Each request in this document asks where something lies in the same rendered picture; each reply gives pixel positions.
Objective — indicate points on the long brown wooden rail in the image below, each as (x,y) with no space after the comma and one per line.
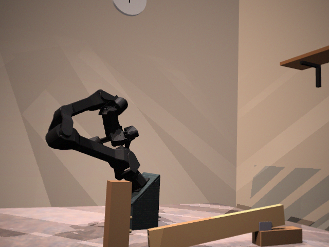
(210,229)

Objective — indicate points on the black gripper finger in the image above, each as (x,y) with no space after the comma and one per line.
(127,144)

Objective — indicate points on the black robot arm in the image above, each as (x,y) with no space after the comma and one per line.
(61,135)

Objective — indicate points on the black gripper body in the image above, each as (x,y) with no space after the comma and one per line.
(132,130)

